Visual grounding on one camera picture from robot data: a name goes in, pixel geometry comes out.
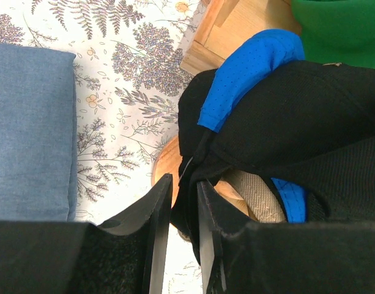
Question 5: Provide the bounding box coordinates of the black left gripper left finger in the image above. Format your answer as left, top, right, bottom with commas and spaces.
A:
0, 174, 173, 293

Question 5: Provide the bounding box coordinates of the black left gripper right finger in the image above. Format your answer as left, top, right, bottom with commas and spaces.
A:
197, 181, 375, 293

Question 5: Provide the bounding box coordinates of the beige baseball cap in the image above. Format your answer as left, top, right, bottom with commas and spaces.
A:
223, 170, 286, 223

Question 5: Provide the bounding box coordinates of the black cap tan logo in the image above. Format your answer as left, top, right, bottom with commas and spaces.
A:
177, 59, 375, 224

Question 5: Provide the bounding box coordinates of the blue baseball cap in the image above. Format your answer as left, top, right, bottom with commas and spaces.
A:
198, 29, 306, 223

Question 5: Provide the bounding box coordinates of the black baseball cap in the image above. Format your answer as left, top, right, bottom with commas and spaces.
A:
171, 69, 216, 243

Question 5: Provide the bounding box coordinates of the wooden hat stand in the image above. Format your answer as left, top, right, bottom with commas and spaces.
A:
151, 135, 257, 221

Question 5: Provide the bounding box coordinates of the folded blue denim cloth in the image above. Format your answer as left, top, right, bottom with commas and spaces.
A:
0, 43, 78, 221

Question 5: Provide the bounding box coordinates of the wooden clothes rack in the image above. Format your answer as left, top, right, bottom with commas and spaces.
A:
180, 0, 301, 75

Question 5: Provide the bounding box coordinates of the green tank top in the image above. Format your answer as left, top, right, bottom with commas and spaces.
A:
291, 0, 375, 69

